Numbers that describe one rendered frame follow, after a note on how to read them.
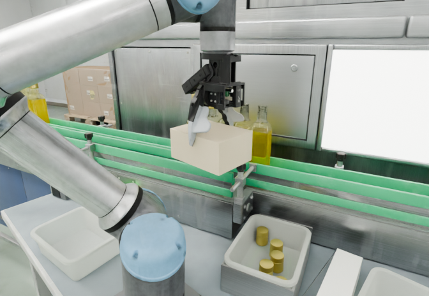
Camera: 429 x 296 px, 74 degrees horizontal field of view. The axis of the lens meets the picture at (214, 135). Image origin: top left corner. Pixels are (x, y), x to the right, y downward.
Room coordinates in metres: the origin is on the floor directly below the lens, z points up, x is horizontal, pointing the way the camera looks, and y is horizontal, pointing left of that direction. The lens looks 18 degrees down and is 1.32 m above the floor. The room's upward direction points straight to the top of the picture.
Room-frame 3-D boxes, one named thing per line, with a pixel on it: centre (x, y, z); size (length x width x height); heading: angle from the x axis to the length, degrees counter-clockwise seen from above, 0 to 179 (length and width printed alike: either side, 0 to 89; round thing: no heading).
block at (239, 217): (0.76, -0.09, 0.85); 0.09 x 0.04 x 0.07; 153
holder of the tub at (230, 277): (0.63, -0.15, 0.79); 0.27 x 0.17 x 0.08; 153
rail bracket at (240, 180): (0.74, -0.08, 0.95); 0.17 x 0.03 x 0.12; 153
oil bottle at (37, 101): (1.37, 0.86, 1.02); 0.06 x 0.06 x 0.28; 63
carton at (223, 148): (0.66, 0.01, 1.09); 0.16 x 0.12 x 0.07; 47
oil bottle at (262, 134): (0.85, -0.15, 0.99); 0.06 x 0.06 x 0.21; 63
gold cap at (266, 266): (0.56, -0.13, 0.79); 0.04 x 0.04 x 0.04
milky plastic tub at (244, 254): (0.60, -0.14, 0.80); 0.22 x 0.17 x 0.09; 153
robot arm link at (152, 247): (0.44, 0.12, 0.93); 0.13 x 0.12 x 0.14; 22
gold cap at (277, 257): (0.59, -0.16, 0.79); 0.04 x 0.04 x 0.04
